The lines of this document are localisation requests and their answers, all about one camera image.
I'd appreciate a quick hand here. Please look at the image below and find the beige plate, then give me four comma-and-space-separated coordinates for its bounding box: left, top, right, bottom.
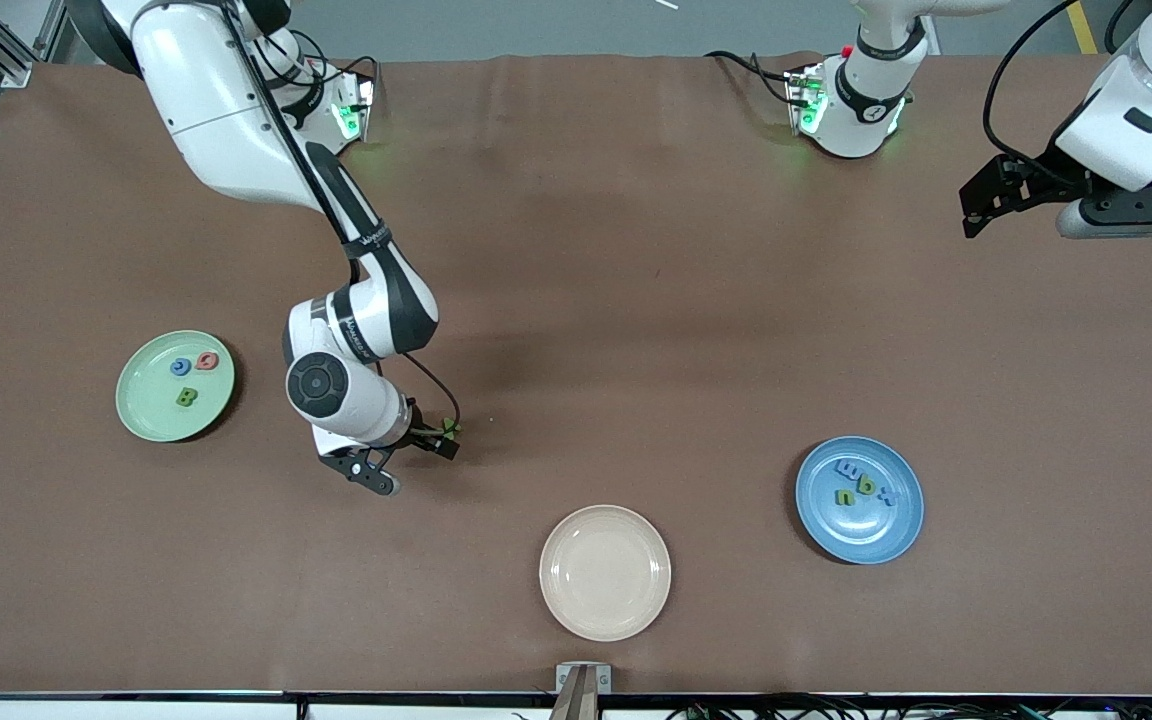
539, 504, 673, 643

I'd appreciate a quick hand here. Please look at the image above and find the brown table cover sheet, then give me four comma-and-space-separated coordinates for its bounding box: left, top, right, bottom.
0, 52, 1152, 698

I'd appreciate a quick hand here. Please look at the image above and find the light green plate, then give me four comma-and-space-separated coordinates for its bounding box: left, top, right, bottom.
115, 330, 237, 443

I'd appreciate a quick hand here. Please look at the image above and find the blue plate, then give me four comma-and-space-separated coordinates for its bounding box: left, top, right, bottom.
795, 436, 925, 566

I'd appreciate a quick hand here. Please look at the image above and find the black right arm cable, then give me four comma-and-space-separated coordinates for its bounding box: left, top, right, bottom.
221, 0, 463, 433

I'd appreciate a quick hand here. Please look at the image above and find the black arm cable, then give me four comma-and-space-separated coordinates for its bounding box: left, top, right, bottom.
221, 0, 463, 433
981, 0, 1112, 188

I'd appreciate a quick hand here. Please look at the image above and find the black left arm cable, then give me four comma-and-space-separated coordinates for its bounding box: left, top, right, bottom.
981, 0, 1112, 188

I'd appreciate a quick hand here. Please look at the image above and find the metal base bracket with LEDs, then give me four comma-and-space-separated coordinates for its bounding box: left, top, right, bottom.
328, 68, 378, 146
786, 65, 829, 136

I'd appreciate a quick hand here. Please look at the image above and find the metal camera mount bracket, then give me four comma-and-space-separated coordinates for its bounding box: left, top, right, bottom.
551, 662, 614, 720

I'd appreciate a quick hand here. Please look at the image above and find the black base power cable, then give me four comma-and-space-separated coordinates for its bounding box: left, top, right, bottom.
704, 50, 802, 106
316, 48, 382, 83

